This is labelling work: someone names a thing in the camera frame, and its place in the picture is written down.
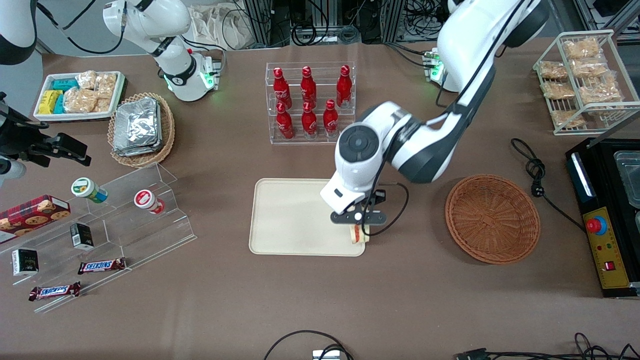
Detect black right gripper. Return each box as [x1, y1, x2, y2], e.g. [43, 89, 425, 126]
[0, 117, 51, 168]

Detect white rectangular snack tray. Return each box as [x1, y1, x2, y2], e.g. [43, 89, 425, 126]
[33, 71, 126, 122]

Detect beige plastic tray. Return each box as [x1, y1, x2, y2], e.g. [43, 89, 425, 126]
[249, 178, 366, 257]

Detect round brown wicker basket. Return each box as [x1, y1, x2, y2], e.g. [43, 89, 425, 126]
[445, 174, 541, 265]

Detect oval light wicker basket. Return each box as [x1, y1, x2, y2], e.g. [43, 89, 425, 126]
[107, 92, 176, 168]

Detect yellow snack packet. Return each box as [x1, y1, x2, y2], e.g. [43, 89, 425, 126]
[38, 90, 64, 115]

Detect red cookie box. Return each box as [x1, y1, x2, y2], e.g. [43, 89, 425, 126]
[0, 194, 71, 244]

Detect green lid snack cup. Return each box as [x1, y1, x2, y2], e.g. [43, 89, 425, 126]
[71, 177, 108, 204]

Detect clear acrylic bottle rack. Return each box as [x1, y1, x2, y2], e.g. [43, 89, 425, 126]
[265, 61, 357, 146]

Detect red cola bottle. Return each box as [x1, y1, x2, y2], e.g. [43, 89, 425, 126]
[273, 67, 293, 110]
[300, 66, 318, 108]
[301, 101, 318, 138]
[323, 99, 340, 138]
[276, 102, 295, 140]
[336, 65, 353, 109]

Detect small black white carton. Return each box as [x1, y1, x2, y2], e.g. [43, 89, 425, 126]
[11, 248, 40, 277]

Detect silver foil pouch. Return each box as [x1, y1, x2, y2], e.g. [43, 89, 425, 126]
[115, 97, 160, 147]
[112, 100, 163, 157]

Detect red lid snack cup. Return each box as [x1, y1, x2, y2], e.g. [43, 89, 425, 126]
[133, 189, 165, 215]

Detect snickers chocolate bar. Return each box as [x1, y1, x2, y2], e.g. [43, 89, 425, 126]
[28, 281, 82, 302]
[77, 257, 127, 275]

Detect clear acrylic step stand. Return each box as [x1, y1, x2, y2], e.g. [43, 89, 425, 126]
[0, 162, 197, 314]

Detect black sealing machine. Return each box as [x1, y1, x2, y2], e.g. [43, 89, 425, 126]
[565, 138, 640, 299]

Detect white cloth bag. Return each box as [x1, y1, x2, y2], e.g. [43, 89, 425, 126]
[189, 4, 252, 51]

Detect clear bag of fried snacks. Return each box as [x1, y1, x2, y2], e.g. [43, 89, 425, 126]
[579, 80, 623, 105]
[539, 61, 569, 81]
[551, 110, 587, 129]
[563, 38, 601, 60]
[570, 58, 608, 79]
[541, 81, 576, 100]

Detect yellow control panel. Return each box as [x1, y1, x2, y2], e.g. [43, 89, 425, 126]
[582, 206, 632, 290]

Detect clear plastic container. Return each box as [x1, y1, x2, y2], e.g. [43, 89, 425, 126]
[615, 151, 640, 209]

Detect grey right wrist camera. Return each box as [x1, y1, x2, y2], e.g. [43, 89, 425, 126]
[0, 156, 27, 188]

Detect black right camera mount bracket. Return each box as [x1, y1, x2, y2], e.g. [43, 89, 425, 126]
[31, 132, 92, 167]

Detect black looped cable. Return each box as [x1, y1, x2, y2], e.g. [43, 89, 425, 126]
[263, 330, 353, 360]

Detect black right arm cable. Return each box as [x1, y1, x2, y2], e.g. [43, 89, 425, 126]
[36, 0, 127, 56]

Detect black cable with connector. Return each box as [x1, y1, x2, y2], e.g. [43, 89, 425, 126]
[455, 332, 640, 360]

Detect black left base cables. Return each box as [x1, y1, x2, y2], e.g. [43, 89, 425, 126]
[384, 41, 436, 68]

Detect black base cables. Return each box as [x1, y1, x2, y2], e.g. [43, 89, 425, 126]
[384, 41, 436, 68]
[180, 35, 228, 71]

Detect black power cable with plug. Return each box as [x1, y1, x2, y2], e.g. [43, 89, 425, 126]
[510, 138, 587, 233]

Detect black cable bundle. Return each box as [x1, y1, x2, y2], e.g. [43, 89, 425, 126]
[290, 20, 342, 47]

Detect black right base cables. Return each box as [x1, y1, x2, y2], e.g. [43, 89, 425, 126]
[180, 35, 228, 71]

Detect aluminium frame post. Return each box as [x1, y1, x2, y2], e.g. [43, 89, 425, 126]
[242, 0, 275, 49]

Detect white wire rack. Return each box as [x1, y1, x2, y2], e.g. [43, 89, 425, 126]
[532, 30, 640, 136]

